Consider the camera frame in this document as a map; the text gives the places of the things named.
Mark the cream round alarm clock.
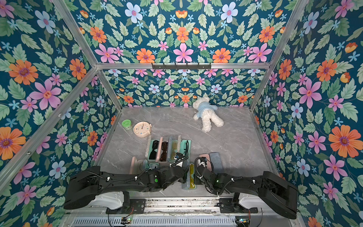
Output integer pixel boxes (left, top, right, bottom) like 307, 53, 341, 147
133, 122, 152, 138

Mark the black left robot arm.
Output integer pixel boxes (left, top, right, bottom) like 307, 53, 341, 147
63, 156, 189, 210

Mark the black hook rail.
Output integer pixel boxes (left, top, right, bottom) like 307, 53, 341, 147
151, 63, 212, 70

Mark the white teddy bear blue shirt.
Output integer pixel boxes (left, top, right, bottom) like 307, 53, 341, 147
192, 96, 224, 132

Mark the grey case with red glasses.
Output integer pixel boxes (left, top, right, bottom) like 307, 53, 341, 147
209, 152, 224, 174

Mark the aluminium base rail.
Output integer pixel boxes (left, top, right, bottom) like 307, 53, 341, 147
66, 196, 250, 216

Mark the pink case with purple glasses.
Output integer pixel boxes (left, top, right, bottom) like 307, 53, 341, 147
199, 154, 212, 171

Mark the green lidded round container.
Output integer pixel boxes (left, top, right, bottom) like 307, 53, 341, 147
122, 119, 132, 130

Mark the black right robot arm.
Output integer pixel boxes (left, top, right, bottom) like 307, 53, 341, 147
194, 157, 298, 219

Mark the grey case with olive glasses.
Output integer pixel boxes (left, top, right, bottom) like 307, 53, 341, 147
167, 135, 181, 162

